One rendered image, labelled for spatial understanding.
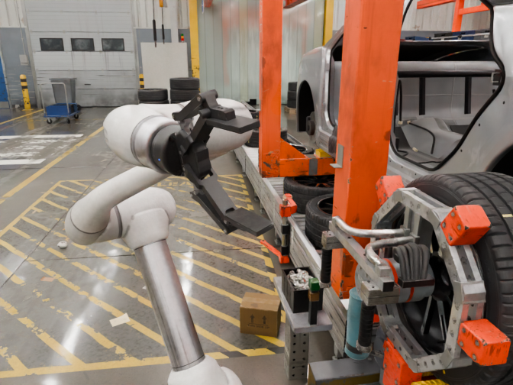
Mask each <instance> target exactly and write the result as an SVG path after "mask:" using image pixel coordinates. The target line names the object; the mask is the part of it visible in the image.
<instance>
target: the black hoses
mask: <svg viewBox="0 0 513 385"><path fill-rule="evenodd" d="M393 251H394V252H395V254H394V260H395V261H396V262H397V263H398V264H400V270H401V276H400V277H398V285H399V286H400V287H401V288H402V289H404V288H412V287H420V286H434V283H435V279H434V278H433V277H432V276H431V275H430V274H428V265H429V259H430V257H432V253H431V252H430V251H429V249H428V247H427V246H425V245H423V244H418V245H416V244H415V243H413V242H409V243H407V244H404V245H399V246H398V247H394V248H393Z"/></svg>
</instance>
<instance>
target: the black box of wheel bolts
mask: <svg viewBox="0 0 513 385"><path fill-rule="evenodd" d="M309 278H317V277H316V276H315V274H314V272H313V271H312V269H311V268H310V267H295V268H287V269H282V292H283V295H284V297H285V298H286V301H287V303H288V304H289V307H290V309H291V310H292V313H293V314H294V313H300V312H308V309H309V298H308V289H310V288H309V287H308V279H309ZM323 292H324V288H322V287H320V290H319V293H320V299H319V301H318V310H322V305H323Z"/></svg>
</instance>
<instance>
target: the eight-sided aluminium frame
mask: <svg viewBox="0 0 513 385"><path fill-rule="evenodd" d="M406 206H408V207H409V208H411V210H412V211H414V212H416V213H418V214H420V215H421V217H423V218H425V219H426V220H428V221H429V222H430V223H431V224H432V225H433V227H434V232H435V234H436V237H437V241H438V244H439V246H440V250H441V253H442V255H443V258H444V262H445V264H446V267H447V271H448V273H449V276H450V280H451V283H452V285H453V294H454V295H453V304H452V309H451V313H450V321H449V326H448V331H447V339H446V344H445V349H444V352H443V353H439V354H433V355H429V356H428V354H427V353H426V352H425V350H424V349H423V348H422V347H421V346H420V345H419V343H418V342H417V341H416V340H415V338H414V337H413V336H412V335H411V333H410V332H409V331H408V330H407V328H406V327H405V326H404V325H403V324H402V322H401V320H400V318H399V315H398V310H397V306H396V304H395V303H393V304H386V305H387V308H388V311H389V315H388V313H387V310H386V305H377V306H376V308H377V311H378V314H379V323H380V325H381V327H382V330H383V332H384V334H387V335H388V337H389V340H390V341H391V343H393V345H394V346H395V348H396V349H397V351H398V352H399V354H400V355H401V356H402V357H403V359H404V360H405V362H406V363H407V365H408V367H409V368H410V369H411V370H412V371H413V373H417V374H419V373H424V372H431V371H437V370H442V369H451V368H458V367H467V366H469V365H472V363H473V359H472V358H471V357H470V356H469V355H468V354H467V353H466V352H465V351H464V350H463V349H462V348H461V347H460V346H459V345H458V344H457V339H458V334H459V330H460V323H461V322H462V321H469V320H477V319H481V317H482V310H483V306H484V303H485V302H486V289H485V287H484V280H482V278H481V276H480V274H479V270H478V268H477V266H476V262H475V260H474V257H473V253H472V251H471V249H470V246H469V244H466V245H456V246H450V245H449V244H448V242H447V239H446V237H445V235H444V233H443V230H442V228H441V226H440V224H441V222H442V221H443V220H444V219H445V218H446V216H447V215H448V214H449V212H450V211H451V210H452V209H453V208H452V207H449V206H447V205H444V204H443V203H442V202H439V201H437V200H436V199H434V198H432V197H431V196H429V195H427V194H425V193H424V192H422V191H421V190H419V189H416V188H414V187H412V188H398V189H397V190H396V191H394V192H393V194H392V195H391V196H390V197H389V198H388V199H387V201H386V202H385V203H384V204H383V205H382V206H381V207H380V208H379V210H378V211H377V212H375V213H374V215H373V219H372V221H371V224H372V229H371V230H379V229H392V223H393V222H394V221H395V220H396V219H397V218H398V217H399V216H400V215H401V214H402V213H403V212H404V211H405V207H406ZM374 252H375V253H376V254H377V255H378V254H379V257H380V258H381V259H383V258H388V257H389V247H385V248H381V249H378V250H375V251H374Z"/></svg>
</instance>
